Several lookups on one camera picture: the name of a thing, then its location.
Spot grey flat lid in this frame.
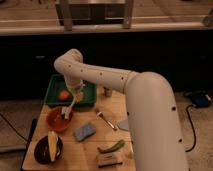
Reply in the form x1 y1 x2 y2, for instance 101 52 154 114
117 119 129 131

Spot blue sponge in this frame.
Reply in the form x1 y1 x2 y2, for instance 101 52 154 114
73 122 96 142

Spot green tray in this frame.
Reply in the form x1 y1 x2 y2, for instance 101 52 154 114
44 74 96 108

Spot red tomato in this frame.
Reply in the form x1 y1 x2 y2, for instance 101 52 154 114
58 90 70 101

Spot blue black device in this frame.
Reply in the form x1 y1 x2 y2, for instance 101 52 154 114
190 92 212 108

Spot white dish brush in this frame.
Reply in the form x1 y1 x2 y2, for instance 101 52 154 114
61 98 76 119

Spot black power cable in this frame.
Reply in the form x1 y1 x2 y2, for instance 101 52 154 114
184 103 198 153

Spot metal frame stand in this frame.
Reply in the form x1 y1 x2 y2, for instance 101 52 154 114
55 0 134 31

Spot red bowl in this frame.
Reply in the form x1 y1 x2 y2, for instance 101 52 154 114
46 106 72 132

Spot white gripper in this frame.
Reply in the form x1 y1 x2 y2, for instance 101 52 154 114
69 84 84 102

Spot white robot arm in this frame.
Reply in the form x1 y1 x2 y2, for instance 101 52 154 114
54 49 189 171

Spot black cable left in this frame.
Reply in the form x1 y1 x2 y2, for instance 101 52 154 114
0 113 30 143

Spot dark woven bowl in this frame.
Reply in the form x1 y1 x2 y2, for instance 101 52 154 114
34 136 63 165

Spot white black scrub brush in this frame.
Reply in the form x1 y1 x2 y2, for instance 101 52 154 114
97 152 123 168

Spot green pepper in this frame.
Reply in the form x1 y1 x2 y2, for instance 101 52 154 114
97 140 125 154

